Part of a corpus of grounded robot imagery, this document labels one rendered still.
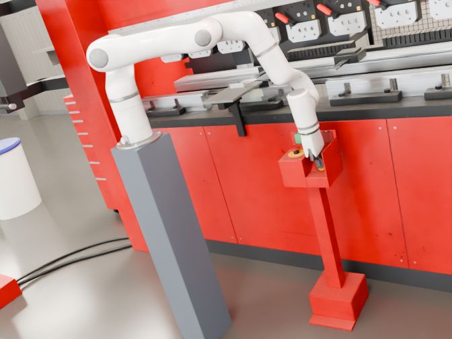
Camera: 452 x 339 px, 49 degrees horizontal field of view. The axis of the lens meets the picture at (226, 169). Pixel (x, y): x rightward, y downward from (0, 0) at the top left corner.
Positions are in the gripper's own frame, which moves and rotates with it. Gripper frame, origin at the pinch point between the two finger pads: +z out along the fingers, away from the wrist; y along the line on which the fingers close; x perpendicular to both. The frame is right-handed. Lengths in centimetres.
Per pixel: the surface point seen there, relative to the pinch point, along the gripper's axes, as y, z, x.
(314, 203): 3.5, 17.7, -6.4
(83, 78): -30, -47, -142
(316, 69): -65, -14, -21
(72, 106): -67, -18, -213
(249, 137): -26, 0, -46
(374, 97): -29.3, -11.6, 17.2
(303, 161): 4.2, -3.5, -4.4
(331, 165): 0.4, 1.5, 4.9
